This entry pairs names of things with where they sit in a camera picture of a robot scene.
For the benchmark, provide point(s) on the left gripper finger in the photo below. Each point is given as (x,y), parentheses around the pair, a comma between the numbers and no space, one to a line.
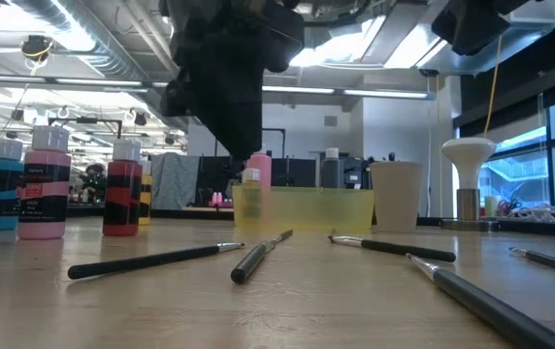
(229,97)

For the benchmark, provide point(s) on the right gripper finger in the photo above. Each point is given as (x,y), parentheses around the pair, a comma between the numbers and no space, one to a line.
(471,24)

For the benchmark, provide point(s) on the large pink paint bottle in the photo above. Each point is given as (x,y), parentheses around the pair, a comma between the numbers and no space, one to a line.
(264,169)

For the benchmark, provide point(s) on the small orange paint bottle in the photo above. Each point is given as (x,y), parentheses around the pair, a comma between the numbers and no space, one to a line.
(251,175)

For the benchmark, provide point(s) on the small yellow paint bottle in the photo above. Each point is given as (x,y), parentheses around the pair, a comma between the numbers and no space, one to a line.
(146,194)

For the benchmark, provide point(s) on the large grey paint bottle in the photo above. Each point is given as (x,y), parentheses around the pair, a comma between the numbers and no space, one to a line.
(332,172)

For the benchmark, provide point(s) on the small red paint bottle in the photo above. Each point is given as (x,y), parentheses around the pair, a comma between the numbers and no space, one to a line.
(122,223)

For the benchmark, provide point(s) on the small pink paint bottle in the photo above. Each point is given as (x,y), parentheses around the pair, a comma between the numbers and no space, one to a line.
(44,228)

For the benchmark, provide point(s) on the long ceiling light bar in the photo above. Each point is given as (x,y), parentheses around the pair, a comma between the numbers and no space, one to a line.
(306,89)

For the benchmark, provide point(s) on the grey fabric cover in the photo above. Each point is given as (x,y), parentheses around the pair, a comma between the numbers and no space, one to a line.
(175,179)

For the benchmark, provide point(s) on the white dome metal lamp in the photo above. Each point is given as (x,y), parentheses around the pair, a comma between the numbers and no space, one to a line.
(469,160)

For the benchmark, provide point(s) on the translucent yellow plastic tray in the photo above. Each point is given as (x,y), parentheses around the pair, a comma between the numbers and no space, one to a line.
(316,208)

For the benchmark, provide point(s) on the beige paper cup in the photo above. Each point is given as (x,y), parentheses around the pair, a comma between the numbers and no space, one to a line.
(396,194)

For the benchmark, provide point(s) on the black yellow ceiling device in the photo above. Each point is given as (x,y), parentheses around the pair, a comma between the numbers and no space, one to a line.
(37,46)

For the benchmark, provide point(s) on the black gantry frame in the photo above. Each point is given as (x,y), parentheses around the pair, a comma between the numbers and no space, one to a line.
(277,129)

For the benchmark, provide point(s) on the grey wall vent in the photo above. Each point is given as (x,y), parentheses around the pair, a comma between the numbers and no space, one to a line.
(330,120)

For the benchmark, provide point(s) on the silver ventilation duct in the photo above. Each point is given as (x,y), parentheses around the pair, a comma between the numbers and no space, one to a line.
(112,53)

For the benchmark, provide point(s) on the black aluminium table frame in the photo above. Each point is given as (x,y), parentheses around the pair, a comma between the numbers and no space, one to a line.
(185,213)

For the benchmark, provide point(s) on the black window frame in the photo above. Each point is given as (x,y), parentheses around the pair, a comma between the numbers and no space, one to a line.
(551,169)

